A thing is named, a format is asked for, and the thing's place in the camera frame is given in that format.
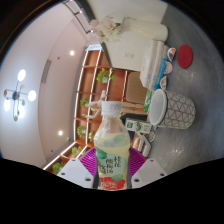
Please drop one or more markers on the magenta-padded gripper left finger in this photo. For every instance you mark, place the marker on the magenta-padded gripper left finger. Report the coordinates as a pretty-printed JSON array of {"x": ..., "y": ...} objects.
[{"x": 75, "y": 171}]

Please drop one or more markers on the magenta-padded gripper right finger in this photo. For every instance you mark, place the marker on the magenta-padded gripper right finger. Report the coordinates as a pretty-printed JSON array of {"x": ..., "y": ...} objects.
[{"x": 148, "y": 171}]

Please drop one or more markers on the clear bottle with yellow drink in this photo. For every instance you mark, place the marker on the clear bottle with yellow drink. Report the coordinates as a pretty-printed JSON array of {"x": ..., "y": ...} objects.
[{"x": 111, "y": 150}]

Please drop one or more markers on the low stack of dark books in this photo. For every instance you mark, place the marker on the low stack of dark books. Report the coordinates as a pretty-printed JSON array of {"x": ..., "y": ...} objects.
[{"x": 141, "y": 143}]

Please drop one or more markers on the round recessed ceiling light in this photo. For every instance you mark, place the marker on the round recessed ceiling light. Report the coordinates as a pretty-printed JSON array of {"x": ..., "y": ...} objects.
[
  {"x": 72, "y": 52},
  {"x": 60, "y": 132}
]

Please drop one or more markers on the upright green white carton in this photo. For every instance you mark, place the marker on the upright green white carton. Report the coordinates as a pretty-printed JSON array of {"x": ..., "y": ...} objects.
[{"x": 136, "y": 125}]

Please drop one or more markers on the white mug with triangle pattern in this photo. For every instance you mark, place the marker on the white mug with triangle pattern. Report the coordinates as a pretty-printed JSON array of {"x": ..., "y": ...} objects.
[{"x": 176, "y": 111}]

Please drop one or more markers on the flat green white carton box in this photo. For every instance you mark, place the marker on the flat green white carton box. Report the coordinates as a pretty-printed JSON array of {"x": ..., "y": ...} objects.
[{"x": 147, "y": 101}]

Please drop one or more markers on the beige chair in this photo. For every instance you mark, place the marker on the beige chair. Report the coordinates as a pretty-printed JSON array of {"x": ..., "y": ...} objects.
[{"x": 136, "y": 88}]

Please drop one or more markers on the orange wooden shelf unit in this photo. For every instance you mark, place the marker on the orange wooden shelf unit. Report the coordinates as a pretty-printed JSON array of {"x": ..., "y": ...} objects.
[{"x": 90, "y": 80}]

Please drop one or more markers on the multi-bulb ceiling lamp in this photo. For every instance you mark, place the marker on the multi-bulb ceiling lamp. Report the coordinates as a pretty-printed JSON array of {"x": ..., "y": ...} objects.
[{"x": 15, "y": 96}]

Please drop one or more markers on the ceiling air vent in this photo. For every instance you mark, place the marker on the ceiling air vent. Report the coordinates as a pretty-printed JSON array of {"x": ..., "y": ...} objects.
[{"x": 46, "y": 71}]

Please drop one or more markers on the flat round red coaster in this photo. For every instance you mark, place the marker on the flat round red coaster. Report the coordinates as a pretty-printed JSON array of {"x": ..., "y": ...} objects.
[{"x": 185, "y": 56}]

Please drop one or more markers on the white ceramic jug vase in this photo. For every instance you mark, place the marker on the white ceramic jug vase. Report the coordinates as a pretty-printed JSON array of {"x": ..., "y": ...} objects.
[{"x": 146, "y": 29}]

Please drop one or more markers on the black ceiling track rail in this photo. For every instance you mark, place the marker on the black ceiling track rail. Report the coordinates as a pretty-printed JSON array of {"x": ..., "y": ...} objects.
[{"x": 78, "y": 15}]

